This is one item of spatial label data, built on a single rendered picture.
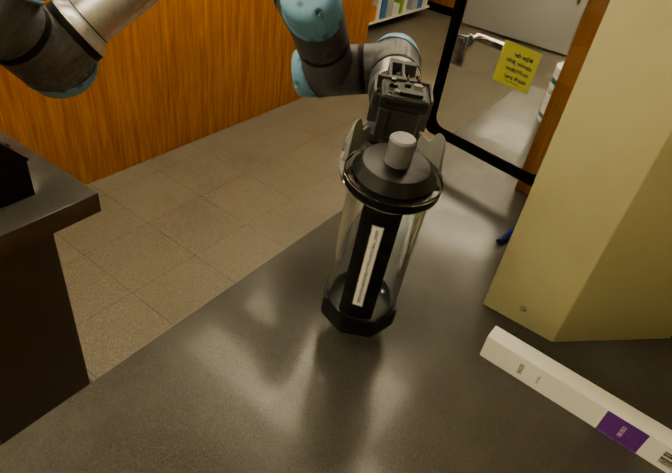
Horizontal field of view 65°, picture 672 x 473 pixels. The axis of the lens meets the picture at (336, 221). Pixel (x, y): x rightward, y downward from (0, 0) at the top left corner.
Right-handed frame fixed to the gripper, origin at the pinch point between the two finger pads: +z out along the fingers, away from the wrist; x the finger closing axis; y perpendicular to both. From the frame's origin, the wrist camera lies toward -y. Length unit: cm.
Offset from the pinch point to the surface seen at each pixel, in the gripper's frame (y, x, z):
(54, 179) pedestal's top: -27, -54, -23
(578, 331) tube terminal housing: -21.3, 32.2, -4.3
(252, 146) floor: -128, -55, -206
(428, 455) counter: -23.4, 9.9, 17.0
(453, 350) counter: -23.8, 14.2, 1.0
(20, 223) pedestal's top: -26, -53, -11
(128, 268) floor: -124, -80, -95
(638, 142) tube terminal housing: 8.1, 26.2, -5.9
